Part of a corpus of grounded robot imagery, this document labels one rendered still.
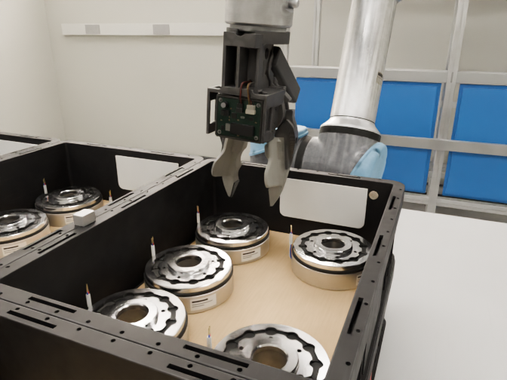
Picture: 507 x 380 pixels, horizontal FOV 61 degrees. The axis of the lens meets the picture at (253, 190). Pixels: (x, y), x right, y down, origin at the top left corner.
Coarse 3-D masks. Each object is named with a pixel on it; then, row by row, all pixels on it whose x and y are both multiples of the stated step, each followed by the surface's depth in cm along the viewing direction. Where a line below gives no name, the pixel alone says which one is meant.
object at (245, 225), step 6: (228, 216) 62; (234, 216) 62; (216, 222) 60; (222, 222) 60; (228, 222) 62; (234, 222) 62; (240, 222) 61; (246, 222) 60; (216, 228) 59; (222, 228) 58; (228, 228) 58; (234, 228) 58; (240, 228) 58; (246, 228) 59
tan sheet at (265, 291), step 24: (288, 240) 63; (264, 264) 57; (288, 264) 57; (240, 288) 52; (264, 288) 52; (288, 288) 52; (312, 288) 52; (216, 312) 47; (240, 312) 47; (264, 312) 47; (288, 312) 47; (312, 312) 47; (336, 312) 47; (192, 336) 43; (216, 336) 43; (312, 336) 43; (336, 336) 43
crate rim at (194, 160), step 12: (60, 144) 77; (72, 144) 77; (84, 144) 76; (96, 144) 76; (12, 156) 69; (24, 156) 70; (156, 156) 71; (168, 156) 70; (180, 156) 69; (192, 156) 69; (180, 168) 63; (156, 180) 58; (132, 192) 54; (108, 204) 50; (120, 204) 50; (96, 216) 47; (60, 228) 44; (72, 228) 44; (48, 240) 42; (24, 252) 39; (0, 264) 37
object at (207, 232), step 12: (216, 216) 63; (240, 216) 63; (252, 216) 64; (204, 228) 60; (252, 228) 60; (264, 228) 60; (204, 240) 57; (216, 240) 56; (228, 240) 57; (240, 240) 56; (252, 240) 56
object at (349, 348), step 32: (160, 192) 55; (96, 224) 45; (384, 224) 45; (32, 256) 39; (384, 256) 39; (0, 288) 34; (96, 320) 30; (192, 352) 27; (224, 352) 27; (352, 352) 27
